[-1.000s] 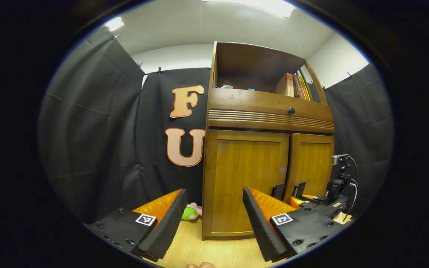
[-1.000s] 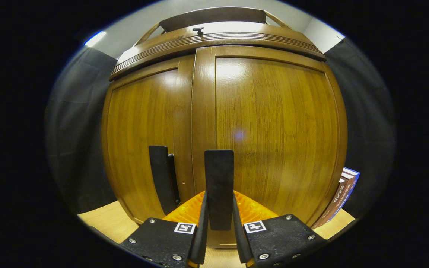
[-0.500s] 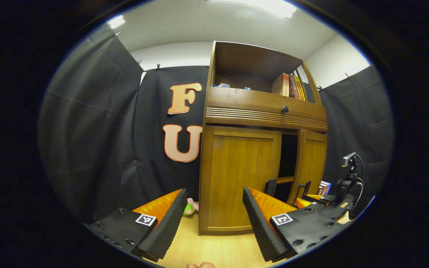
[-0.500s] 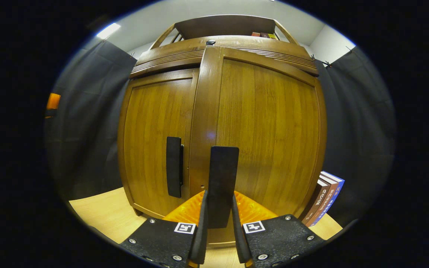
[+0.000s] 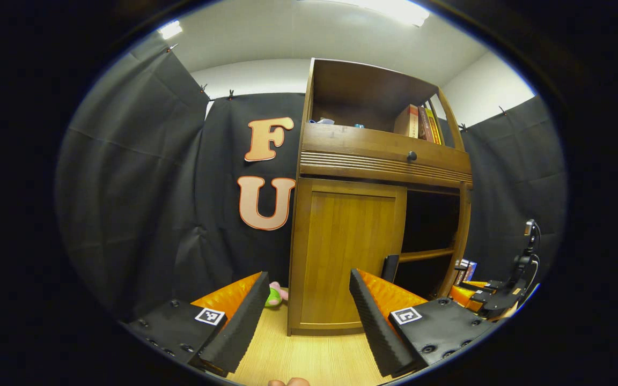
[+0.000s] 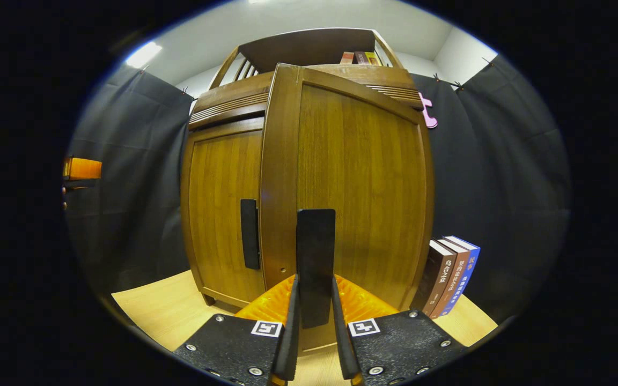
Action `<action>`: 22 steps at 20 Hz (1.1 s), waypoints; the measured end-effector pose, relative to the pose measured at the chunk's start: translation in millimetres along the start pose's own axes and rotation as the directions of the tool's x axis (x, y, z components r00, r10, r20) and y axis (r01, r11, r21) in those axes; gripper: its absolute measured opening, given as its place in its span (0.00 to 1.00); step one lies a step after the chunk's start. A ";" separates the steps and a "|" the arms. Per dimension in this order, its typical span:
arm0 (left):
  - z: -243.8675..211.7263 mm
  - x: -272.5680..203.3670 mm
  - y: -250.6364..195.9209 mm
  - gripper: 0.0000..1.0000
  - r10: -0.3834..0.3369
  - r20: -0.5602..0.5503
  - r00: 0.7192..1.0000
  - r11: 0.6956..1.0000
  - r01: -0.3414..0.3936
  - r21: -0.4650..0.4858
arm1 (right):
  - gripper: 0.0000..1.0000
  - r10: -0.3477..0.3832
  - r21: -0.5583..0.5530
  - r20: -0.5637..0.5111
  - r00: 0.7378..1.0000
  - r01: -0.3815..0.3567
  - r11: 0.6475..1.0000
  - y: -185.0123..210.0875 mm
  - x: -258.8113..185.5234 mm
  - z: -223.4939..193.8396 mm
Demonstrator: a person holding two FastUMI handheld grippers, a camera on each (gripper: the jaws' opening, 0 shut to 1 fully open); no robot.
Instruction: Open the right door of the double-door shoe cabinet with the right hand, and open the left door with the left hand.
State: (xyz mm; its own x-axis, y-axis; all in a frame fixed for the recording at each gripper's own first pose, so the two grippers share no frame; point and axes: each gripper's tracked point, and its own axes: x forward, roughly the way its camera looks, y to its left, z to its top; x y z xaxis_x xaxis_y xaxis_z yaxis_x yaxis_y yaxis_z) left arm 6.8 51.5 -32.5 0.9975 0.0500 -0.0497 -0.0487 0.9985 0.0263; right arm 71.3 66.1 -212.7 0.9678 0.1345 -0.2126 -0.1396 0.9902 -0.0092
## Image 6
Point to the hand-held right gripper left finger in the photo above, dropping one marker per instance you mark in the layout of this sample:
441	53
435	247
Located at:
292	332

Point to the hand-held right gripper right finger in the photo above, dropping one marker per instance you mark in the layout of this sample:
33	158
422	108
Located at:
341	332

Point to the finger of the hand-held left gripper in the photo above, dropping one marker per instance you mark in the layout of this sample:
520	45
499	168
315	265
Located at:
86	169

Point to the wooden shoe cabinet door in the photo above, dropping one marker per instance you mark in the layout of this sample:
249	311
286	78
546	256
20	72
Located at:
218	203
362	187

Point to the wooden double-door shoe cabinet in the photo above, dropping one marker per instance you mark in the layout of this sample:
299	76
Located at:
309	45

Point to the wooden cabinet drawer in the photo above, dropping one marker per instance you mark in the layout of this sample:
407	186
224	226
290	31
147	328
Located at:
228	102

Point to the small ceiling light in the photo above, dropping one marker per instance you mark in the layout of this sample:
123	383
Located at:
144	54

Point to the reddish brown book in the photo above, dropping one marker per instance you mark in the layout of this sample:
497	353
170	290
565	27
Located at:
458	279

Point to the blue book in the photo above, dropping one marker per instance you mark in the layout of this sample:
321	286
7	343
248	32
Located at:
470	268

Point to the black backdrop cloth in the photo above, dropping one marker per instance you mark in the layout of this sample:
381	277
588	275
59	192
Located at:
502	187

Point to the dark red book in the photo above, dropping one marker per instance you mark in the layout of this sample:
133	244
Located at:
360	58

